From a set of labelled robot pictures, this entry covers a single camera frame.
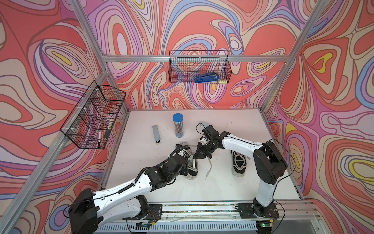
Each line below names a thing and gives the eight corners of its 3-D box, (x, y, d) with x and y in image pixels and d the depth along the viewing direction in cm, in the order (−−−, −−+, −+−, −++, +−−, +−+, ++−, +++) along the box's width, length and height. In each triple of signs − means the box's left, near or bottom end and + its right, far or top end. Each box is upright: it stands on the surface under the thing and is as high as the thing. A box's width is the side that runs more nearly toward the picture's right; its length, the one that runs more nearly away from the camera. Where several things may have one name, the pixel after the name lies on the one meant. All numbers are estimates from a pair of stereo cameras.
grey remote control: (156, 145, 101) (155, 141, 97) (153, 129, 109) (151, 125, 106) (161, 143, 101) (160, 139, 97) (157, 128, 110) (156, 124, 106)
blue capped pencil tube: (174, 139, 104) (172, 120, 89) (175, 131, 108) (173, 113, 93) (183, 139, 104) (182, 120, 89) (183, 131, 108) (183, 113, 93)
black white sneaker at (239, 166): (231, 176, 87) (234, 171, 81) (231, 156, 96) (234, 150, 90) (243, 178, 87) (247, 173, 80) (242, 158, 95) (246, 152, 89)
